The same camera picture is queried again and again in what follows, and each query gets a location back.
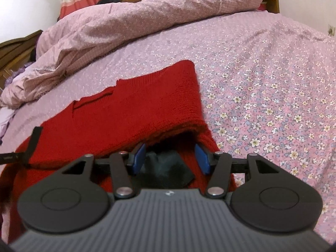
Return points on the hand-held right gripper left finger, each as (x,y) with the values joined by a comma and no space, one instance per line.
(138,160)

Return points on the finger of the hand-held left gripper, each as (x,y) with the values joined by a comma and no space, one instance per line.
(35,139)

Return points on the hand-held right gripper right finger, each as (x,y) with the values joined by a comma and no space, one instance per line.
(202,160)

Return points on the red knitted sweater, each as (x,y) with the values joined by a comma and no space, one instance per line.
(131,110)

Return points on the dark cloth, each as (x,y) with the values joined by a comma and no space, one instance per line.
(165,169)

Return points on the lilac pillow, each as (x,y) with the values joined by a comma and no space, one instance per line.
(6,123)

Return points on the pink floral bedsheet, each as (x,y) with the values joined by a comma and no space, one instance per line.
(262,84)

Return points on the pink quilt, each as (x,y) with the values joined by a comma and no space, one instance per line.
(131,18)

